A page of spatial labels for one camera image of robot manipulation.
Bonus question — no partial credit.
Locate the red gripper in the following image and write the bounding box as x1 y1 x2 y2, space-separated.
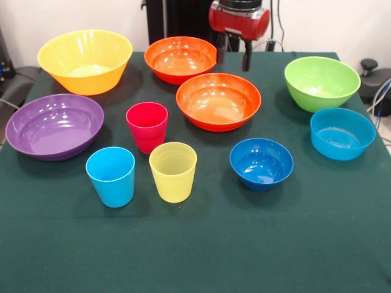
208 5 271 73

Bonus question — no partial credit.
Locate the orange bowl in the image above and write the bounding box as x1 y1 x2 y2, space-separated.
175 72 262 133
144 35 218 86

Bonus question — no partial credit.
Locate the light green bowl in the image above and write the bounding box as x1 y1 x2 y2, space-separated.
284 56 362 114

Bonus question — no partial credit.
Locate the dark blue bowl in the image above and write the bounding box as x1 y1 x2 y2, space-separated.
229 137 294 192

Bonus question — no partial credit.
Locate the light blue bowl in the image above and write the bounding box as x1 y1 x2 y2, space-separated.
310 107 376 161

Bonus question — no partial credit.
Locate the yellow-green cup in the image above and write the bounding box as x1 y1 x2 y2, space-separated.
148 142 198 204

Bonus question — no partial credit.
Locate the red cup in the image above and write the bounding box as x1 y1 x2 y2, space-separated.
125 101 169 154

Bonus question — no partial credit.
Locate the black knob clamp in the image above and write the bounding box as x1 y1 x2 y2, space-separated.
360 58 379 80

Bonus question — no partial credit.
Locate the black rounded base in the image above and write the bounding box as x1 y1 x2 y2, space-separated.
356 68 391 106

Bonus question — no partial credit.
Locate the large yellow bowl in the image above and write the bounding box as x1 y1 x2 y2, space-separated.
37 29 134 96

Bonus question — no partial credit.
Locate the light blue cup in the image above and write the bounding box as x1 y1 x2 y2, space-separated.
85 146 136 209

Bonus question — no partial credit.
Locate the dark green tablecloth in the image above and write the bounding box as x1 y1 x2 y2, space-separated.
0 51 391 293

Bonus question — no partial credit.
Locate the purple bowl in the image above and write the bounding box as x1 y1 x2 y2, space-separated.
5 93 105 162

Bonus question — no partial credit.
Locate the black chair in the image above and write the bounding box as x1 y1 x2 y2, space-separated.
0 65 42 110

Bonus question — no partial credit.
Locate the black wall cable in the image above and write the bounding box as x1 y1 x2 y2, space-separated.
276 0 287 52

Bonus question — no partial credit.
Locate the grey blue cable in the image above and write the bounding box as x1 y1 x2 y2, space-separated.
366 78 391 118

